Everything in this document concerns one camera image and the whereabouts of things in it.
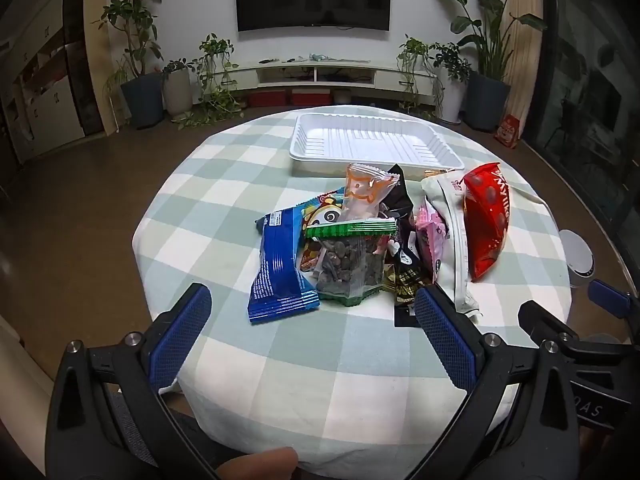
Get red paper bag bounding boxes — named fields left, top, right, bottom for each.
left=495, top=114, right=521, bottom=148

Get white plastic tray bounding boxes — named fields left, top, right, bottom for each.
left=289, top=112, right=466, bottom=181

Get white round appliance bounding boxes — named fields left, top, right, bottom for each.
left=557, top=230, right=597, bottom=291

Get white snack packet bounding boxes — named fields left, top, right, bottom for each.
left=421, top=170, right=483, bottom=321

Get grey plant pot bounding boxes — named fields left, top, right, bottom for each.
left=162, top=67, right=193, bottom=116

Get light blue cartoon snack packet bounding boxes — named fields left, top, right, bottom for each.
left=295, top=187, right=351, bottom=273

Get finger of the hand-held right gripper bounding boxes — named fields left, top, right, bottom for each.
left=517, top=299, right=583, bottom=356
left=587, top=279, right=640, bottom=322

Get tall leafy houseplant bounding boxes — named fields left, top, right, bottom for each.
left=92, top=0, right=163, bottom=81

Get person's leg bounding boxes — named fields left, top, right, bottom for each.
left=210, top=447, right=301, bottom=480

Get large broad leaf houseplant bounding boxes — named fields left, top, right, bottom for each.
left=424, top=0, right=548, bottom=81

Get black gold snack packet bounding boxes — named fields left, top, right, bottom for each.
left=382, top=240, right=436, bottom=328

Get glossy black snack packet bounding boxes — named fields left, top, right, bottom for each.
left=380, top=164, right=416, bottom=241

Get bushy small houseplant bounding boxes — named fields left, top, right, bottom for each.
left=430, top=42, right=473, bottom=81

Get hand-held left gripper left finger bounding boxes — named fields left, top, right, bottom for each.
left=45, top=282, right=221, bottom=480

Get white shelving cabinet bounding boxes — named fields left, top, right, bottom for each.
left=0, top=0, right=106, bottom=161

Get beige curtain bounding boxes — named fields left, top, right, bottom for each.
left=505, top=0, right=546, bottom=126

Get dark blue square plant pot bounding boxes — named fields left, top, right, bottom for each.
left=465, top=71, right=512, bottom=132

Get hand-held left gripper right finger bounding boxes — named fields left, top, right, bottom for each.
left=400, top=284, right=601, bottom=480

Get trailing vine houseplant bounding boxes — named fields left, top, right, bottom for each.
left=397, top=35, right=432, bottom=116
left=192, top=34, right=246, bottom=128

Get white plant pot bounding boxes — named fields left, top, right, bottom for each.
left=440, top=77, right=468, bottom=123

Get clear orange print snack packet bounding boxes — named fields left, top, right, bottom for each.
left=344, top=162, right=401, bottom=223

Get red snack packet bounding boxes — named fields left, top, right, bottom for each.
left=460, top=161, right=512, bottom=282

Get white television cabinet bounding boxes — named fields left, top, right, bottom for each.
left=212, top=60, right=441, bottom=96

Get round table with checkered cloth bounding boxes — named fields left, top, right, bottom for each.
left=132, top=105, right=573, bottom=466

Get pink snack packet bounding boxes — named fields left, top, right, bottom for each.
left=412, top=200, right=451, bottom=271

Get red storage box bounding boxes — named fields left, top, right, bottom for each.
left=248, top=89, right=287, bottom=107
left=291, top=87, right=333, bottom=107

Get clear green top snack bag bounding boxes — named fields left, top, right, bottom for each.
left=305, top=220, right=398, bottom=307

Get dark blue round plant pot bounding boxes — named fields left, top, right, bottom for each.
left=120, top=74, right=165, bottom=128

